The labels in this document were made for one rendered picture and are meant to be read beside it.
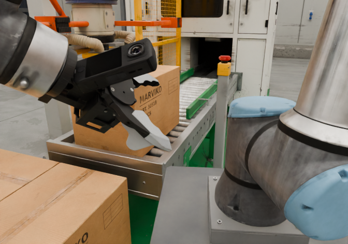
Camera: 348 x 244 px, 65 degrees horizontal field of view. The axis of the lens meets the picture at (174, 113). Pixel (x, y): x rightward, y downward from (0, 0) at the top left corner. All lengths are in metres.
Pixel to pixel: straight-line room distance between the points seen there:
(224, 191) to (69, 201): 0.73
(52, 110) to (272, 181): 2.29
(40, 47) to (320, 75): 0.38
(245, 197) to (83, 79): 0.45
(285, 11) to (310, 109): 9.41
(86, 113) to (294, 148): 0.32
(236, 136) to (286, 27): 9.29
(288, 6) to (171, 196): 9.25
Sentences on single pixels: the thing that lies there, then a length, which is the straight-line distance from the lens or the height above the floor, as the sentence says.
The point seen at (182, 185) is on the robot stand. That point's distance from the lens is 0.89.
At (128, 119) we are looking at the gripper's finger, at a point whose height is 1.12.
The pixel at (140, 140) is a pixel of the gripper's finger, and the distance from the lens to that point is 0.43.
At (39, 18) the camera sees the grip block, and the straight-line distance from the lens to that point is 1.10.
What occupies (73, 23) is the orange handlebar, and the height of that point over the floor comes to 1.23.
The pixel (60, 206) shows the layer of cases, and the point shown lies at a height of 0.54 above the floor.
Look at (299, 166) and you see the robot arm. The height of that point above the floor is 1.04.
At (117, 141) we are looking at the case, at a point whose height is 0.65.
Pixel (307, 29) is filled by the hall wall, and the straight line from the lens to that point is 9.83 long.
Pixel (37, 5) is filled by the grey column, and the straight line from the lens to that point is 2.49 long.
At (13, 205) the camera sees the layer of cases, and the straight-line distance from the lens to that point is 1.31.
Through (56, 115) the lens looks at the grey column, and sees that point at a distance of 2.60.
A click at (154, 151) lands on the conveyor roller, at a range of 1.55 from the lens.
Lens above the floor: 1.25
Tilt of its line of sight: 19 degrees down
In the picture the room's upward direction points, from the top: straight up
